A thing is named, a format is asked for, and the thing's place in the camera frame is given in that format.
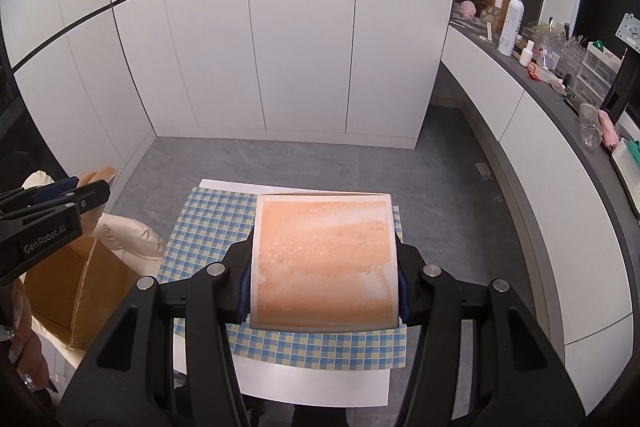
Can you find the white built-in wardrobe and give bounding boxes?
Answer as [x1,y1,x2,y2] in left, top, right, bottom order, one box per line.
[0,0,463,150]

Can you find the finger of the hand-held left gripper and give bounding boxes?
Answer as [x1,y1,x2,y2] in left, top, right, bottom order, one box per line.
[0,177,81,214]
[0,179,112,233]

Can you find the small white box orange face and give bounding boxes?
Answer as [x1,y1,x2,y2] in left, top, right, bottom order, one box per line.
[250,193,401,332]

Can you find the brown cardboard box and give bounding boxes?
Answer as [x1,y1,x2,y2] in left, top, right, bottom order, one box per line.
[22,166,151,353]

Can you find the white spray bottle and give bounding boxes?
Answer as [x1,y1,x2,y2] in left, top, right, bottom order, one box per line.
[497,0,524,56]

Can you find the clear plastic bottle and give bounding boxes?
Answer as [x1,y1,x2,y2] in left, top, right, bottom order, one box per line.
[578,103,602,151]

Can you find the clear acrylic organizer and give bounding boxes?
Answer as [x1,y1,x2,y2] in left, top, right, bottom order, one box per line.
[525,19,588,72]

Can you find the pink cloth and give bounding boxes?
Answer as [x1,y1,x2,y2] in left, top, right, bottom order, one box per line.
[599,109,621,152]

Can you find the brown carton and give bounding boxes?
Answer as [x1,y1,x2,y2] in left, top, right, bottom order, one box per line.
[475,0,515,30]

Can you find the white bristle tray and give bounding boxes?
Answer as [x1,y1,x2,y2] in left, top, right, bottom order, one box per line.
[610,138,640,215]

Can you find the black stand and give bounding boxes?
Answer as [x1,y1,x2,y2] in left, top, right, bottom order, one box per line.
[597,49,640,122]

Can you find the white table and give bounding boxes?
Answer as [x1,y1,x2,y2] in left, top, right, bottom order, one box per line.
[170,178,396,400]

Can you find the blue yellow checkered tablecloth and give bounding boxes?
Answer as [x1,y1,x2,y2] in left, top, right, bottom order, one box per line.
[157,186,407,370]

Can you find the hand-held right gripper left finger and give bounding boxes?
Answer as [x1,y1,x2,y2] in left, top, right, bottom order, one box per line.
[59,241,257,427]

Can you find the white cabinet dark countertop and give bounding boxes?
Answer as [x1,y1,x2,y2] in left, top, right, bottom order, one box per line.
[440,19,640,413]

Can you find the metal bracket plate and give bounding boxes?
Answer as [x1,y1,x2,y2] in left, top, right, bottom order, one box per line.
[616,12,640,44]

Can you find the person's left hand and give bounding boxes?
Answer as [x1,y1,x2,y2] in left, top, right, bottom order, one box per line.
[0,279,51,392]

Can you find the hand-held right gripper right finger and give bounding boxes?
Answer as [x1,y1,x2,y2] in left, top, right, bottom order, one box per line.
[395,232,588,427]

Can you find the cream padded chair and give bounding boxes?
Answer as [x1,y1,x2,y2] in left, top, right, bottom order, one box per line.
[10,169,168,370]

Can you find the white drawer organizer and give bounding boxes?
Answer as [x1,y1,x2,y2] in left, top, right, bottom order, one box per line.
[575,41,626,95]

